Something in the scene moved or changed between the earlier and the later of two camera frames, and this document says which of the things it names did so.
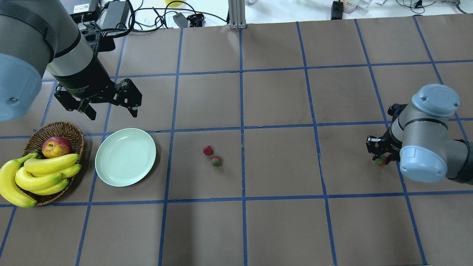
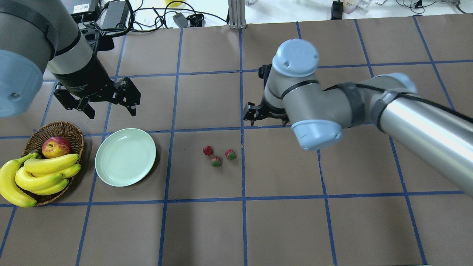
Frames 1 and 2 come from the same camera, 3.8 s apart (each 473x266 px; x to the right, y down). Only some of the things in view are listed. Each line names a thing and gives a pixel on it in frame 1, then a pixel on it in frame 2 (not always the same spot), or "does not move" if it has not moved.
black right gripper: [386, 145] → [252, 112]
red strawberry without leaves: [207, 150] does not move
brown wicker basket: [65, 130] does not move
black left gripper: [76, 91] does not move
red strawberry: [381, 160] → [230, 154]
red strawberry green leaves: [216, 161] does not move
